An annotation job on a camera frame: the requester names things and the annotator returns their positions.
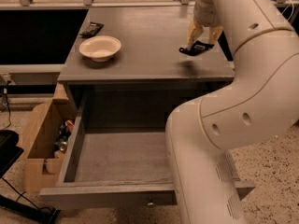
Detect white cable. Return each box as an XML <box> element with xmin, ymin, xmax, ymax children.
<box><xmin>284</xmin><ymin>0</ymin><xmax>297</xmax><ymax>23</ymax></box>

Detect white bowl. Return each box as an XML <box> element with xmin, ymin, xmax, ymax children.
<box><xmin>79</xmin><ymin>35</ymin><xmax>121</xmax><ymax>62</ymax></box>

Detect grey cabinet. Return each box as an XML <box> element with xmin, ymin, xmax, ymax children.
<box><xmin>59</xmin><ymin>6</ymin><xmax>234</xmax><ymax>130</ymax></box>

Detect black stand base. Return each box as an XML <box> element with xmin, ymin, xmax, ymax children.
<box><xmin>0</xmin><ymin>129</ymin><xmax>62</xmax><ymax>224</ymax></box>

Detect grey open top drawer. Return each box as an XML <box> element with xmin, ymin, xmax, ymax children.
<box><xmin>39</xmin><ymin>91</ymin><xmax>256</xmax><ymax>210</ymax></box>

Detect metal drawer knob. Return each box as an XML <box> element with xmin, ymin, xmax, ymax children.
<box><xmin>147</xmin><ymin>202</ymin><xmax>155</xmax><ymax>207</ymax></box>

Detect colourful snack packets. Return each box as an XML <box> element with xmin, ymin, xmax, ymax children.
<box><xmin>55</xmin><ymin>119</ymin><xmax>74</xmax><ymax>147</ymax></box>

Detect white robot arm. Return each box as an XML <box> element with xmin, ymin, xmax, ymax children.
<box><xmin>165</xmin><ymin>0</ymin><xmax>299</xmax><ymax>224</ymax></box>

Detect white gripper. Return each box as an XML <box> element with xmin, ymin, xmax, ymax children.
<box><xmin>187</xmin><ymin>0</ymin><xmax>223</xmax><ymax>49</ymax></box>

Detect soda can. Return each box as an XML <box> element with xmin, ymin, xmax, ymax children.
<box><xmin>59</xmin><ymin>141</ymin><xmax>68</xmax><ymax>153</ymax></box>

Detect black cable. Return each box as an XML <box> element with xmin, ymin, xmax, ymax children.
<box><xmin>1</xmin><ymin>79</ymin><xmax>13</xmax><ymax>131</ymax></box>

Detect cardboard box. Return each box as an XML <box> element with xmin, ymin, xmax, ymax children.
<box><xmin>22</xmin><ymin>99</ymin><xmax>76</xmax><ymax>192</ymax></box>

